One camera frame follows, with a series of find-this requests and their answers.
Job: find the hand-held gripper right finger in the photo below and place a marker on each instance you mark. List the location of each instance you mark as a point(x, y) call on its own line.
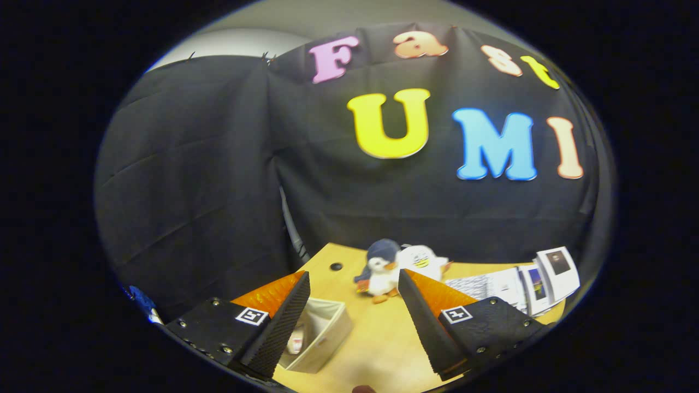
point(426, 327)

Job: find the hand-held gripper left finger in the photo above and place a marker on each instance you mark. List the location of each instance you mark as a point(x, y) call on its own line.
point(284, 322)

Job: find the cream fabric storage box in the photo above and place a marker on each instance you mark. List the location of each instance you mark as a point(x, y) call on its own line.
point(327, 333)

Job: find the white duck plush toy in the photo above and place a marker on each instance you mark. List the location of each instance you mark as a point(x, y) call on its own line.
point(426, 262)

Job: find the grey patterned booklet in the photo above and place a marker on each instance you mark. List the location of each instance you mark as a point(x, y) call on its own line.
point(480, 285)

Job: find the grey penguin plush toy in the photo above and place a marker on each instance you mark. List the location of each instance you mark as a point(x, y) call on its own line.
point(379, 273)

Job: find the booklet with blue photo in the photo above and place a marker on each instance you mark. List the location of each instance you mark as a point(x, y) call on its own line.
point(535, 289)

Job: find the blue cloth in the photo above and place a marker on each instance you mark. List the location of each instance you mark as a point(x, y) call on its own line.
point(143, 301)

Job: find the white booklet with dark photo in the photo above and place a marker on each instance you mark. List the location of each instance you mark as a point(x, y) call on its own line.
point(562, 273)

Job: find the black backdrop cloth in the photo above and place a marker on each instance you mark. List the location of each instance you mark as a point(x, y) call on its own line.
point(207, 164)

